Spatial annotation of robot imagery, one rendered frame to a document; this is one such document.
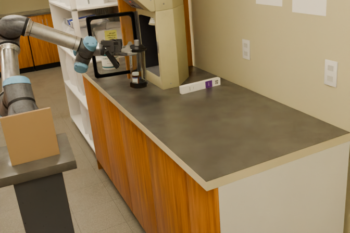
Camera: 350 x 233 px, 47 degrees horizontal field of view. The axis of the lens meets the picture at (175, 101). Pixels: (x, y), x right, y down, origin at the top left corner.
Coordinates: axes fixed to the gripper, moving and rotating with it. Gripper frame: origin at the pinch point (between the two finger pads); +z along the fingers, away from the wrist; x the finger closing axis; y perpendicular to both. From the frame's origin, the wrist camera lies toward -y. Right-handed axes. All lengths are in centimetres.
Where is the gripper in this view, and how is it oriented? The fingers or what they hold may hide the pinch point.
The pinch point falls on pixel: (137, 52)
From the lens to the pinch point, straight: 229.2
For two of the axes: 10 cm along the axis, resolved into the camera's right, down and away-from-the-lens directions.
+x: 0.0, -3.5, 9.4
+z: 10.0, -0.1, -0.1
